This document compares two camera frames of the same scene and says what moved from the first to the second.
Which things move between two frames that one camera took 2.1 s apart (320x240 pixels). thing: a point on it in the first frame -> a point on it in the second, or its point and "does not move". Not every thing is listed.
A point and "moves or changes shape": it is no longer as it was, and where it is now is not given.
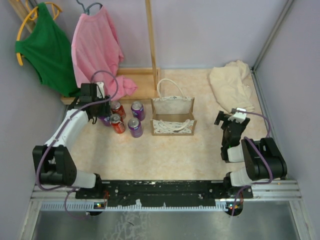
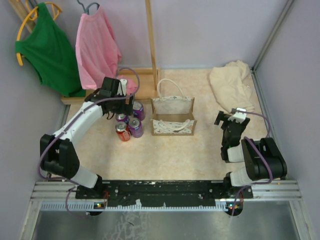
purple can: [105, 120] -> [122, 117]
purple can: [135, 127] does not move
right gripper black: [226, 118] does not move
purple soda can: [138, 110] does not move
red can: [118, 126] moves or changes shape
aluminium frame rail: [64, 199] does not move
